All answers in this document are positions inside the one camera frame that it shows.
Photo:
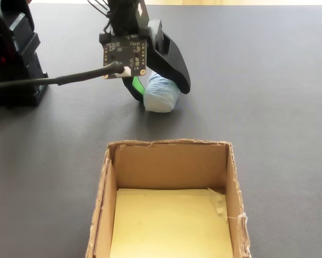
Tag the yellow paper sheet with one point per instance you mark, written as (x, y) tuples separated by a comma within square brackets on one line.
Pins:
[(166, 223)]

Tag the light blue yarn-wrapped block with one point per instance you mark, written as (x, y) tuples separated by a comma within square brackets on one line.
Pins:
[(159, 99)]

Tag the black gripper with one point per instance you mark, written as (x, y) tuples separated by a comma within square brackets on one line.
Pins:
[(128, 16)]

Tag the bare camera circuit board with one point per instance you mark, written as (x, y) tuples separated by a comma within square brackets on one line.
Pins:
[(123, 51)]

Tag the open cardboard box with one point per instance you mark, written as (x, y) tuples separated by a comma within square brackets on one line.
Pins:
[(171, 166)]

